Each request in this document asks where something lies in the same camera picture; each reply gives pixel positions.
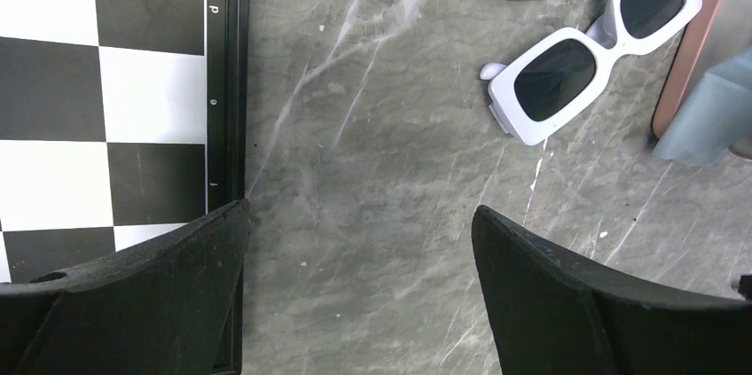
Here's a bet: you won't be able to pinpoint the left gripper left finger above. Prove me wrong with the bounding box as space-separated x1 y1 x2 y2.
1 199 250 374

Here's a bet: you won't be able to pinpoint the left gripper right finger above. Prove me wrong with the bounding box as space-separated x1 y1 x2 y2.
471 205 751 374

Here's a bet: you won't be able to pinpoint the blue cleaning cloth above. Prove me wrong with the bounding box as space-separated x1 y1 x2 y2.
653 48 751 167

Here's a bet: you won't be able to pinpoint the pink glasses case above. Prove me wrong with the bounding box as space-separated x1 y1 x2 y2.
652 0 751 159

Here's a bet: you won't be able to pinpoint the black white chessboard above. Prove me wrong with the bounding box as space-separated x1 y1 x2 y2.
0 0 252 375

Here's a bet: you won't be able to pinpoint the white frame sunglasses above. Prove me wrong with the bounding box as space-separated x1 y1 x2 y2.
480 0 702 145

